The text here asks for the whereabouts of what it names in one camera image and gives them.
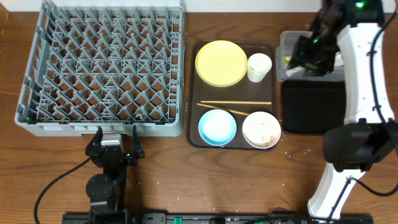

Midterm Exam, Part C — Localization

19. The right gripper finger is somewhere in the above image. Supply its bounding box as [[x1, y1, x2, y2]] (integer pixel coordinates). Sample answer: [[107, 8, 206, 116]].
[[306, 63, 334, 77], [287, 52, 310, 70]]

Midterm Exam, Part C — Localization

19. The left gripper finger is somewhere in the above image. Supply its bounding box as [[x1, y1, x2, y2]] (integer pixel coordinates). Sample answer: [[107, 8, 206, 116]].
[[85, 127, 103, 156], [132, 126, 145, 159]]

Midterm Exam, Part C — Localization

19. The pink white bowl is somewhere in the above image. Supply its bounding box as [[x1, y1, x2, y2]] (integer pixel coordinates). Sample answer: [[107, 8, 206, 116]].
[[242, 111, 282, 150]]

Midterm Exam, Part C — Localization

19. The light blue bowl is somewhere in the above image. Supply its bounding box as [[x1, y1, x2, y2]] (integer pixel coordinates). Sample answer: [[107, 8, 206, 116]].
[[198, 109, 237, 146]]

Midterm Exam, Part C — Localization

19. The white paper napkin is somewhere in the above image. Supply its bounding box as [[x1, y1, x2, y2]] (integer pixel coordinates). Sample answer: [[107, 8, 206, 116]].
[[286, 53, 344, 77]]

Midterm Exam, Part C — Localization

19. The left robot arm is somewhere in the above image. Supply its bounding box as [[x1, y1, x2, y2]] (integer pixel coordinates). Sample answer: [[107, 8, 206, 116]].
[[85, 127, 145, 223]]

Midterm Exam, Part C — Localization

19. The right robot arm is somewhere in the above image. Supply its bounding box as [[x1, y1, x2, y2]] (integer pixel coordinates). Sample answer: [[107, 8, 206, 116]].
[[287, 0, 397, 223]]

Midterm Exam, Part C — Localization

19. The black waste tray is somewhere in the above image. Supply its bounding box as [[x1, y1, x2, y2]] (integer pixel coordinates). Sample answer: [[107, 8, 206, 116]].
[[281, 80, 346, 134]]

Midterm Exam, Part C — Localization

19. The clear plastic bin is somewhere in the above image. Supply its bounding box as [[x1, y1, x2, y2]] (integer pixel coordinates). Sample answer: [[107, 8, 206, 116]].
[[275, 30, 345, 82]]

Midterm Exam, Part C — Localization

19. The white paper cup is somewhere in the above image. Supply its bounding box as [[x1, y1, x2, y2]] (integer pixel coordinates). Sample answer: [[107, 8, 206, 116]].
[[248, 53, 272, 83]]

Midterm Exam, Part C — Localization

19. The dark brown serving tray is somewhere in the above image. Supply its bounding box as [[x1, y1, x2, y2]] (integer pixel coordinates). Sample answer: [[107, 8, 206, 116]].
[[187, 40, 279, 151]]

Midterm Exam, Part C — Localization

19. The yellow plate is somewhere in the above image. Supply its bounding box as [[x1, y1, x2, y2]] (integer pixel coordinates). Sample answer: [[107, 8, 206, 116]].
[[195, 40, 248, 87]]

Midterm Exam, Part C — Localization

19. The grey dish rack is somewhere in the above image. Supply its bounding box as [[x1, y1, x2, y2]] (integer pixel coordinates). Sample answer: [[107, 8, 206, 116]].
[[14, 1, 185, 137]]

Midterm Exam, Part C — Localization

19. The lower wooden chopstick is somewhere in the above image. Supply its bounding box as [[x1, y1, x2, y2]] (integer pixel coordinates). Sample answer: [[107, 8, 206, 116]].
[[197, 103, 250, 116]]

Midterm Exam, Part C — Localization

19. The wooden chopstick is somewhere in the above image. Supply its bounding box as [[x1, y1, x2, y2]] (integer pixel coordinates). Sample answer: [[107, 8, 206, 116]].
[[200, 100, 272, 105], [197, 103, 250, 116]]

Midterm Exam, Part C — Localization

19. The upper wooden chopstick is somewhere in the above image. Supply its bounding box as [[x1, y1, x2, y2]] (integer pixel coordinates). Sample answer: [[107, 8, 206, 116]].
[[200, 100, 272, 105]]

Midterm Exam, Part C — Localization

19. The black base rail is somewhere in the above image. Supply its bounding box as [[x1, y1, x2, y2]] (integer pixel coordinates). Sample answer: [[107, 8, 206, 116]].
[[62, 213, 374, 224]]

